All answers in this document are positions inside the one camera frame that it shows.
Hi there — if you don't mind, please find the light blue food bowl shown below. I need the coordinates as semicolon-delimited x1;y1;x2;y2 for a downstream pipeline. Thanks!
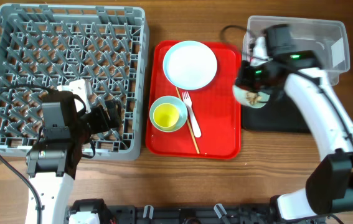
232;85;270;109

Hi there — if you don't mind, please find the yellow plastic cup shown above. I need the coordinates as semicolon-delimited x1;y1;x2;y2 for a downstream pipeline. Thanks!
153;103;179;131

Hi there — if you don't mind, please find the wooden chopstick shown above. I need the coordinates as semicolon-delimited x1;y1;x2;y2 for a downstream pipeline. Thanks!
175;87;200;154

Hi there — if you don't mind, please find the white plastic fork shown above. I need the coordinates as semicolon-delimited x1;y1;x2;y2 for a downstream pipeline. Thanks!
182;91;202;138

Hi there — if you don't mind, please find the food scraps and rice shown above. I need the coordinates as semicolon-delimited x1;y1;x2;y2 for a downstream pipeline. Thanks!
246;92;262;105

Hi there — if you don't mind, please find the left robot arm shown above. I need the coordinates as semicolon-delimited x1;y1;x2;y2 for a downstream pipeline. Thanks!
26;90;121;223

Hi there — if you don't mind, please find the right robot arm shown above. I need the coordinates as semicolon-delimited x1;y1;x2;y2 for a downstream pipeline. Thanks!
232;24;353;222

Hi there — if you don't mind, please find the black waste tray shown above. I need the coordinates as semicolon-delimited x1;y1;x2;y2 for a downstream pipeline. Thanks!
241;93;311;134

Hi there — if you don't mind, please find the grey dishwasher rack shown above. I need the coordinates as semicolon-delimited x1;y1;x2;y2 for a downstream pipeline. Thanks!
0;3;149;161

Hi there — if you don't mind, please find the clear plastic bin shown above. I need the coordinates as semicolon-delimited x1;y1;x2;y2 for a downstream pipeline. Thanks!
247;16;351;85

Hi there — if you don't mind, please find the red plastic tray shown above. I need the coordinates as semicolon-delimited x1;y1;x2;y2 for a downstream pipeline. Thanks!
145;42;241;159

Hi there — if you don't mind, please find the light blue plate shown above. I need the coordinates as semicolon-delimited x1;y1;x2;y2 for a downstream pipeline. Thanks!
162;40;218;90

